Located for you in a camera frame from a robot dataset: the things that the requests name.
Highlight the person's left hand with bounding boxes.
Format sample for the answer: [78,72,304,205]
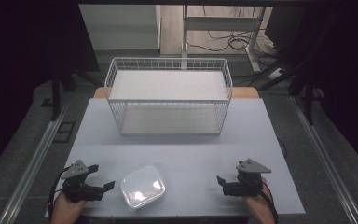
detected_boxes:
[50,190,88,224]

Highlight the person's right hand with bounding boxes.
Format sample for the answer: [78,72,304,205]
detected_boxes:
[242,177,276,224]

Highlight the wooden board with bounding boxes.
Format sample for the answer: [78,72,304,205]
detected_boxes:
[92,86,260,100]

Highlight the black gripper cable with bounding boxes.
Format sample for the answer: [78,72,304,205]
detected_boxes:
[260,180,280,224]
[48,165,72,224]

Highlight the clear plastic lidded container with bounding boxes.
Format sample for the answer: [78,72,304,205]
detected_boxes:
[119,164,167,210]

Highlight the white metal desk frame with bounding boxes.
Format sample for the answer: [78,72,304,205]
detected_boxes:
[181,4,267,73]

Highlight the white wire basket rack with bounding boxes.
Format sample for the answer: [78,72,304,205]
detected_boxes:
[103,57,234,136]

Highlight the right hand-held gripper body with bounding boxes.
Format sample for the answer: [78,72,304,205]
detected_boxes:
[223,158,272,198]

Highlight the dark floor plate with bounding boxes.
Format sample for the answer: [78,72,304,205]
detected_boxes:
[53,121,76,144]

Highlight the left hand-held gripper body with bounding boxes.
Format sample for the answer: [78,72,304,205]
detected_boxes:
[61,160,105,203]

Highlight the metal floor rail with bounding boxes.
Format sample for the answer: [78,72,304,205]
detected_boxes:
[0,100,71,224]
[290,94,358,224]

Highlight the black floor cables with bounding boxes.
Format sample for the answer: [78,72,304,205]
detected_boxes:
[187,5,282,59]

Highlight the black metal stand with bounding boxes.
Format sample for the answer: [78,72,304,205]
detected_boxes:
[50,62,104,122]
[256,59,324,126]

